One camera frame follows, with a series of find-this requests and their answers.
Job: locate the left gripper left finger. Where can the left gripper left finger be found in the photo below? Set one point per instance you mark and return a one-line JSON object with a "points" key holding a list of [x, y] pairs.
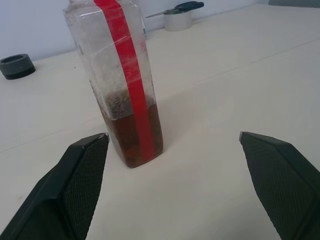
{"points": [[62, 190]]}

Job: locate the clear bottle with red tape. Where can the clear bottle with red tape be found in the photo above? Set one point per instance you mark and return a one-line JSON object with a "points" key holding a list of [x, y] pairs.
{"points": [[100, 55]]}

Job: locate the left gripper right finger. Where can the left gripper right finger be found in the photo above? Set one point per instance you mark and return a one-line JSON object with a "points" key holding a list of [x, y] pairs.
{"points": [[282, 180]]}

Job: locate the white tape roll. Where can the white tape roll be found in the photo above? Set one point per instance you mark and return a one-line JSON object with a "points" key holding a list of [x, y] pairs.
{"points": [[178, 22]]}

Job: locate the dark grey tape roll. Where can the dark grey tape roll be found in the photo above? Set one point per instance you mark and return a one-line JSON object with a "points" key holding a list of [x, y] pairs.
{"points": [[16, 66]]}

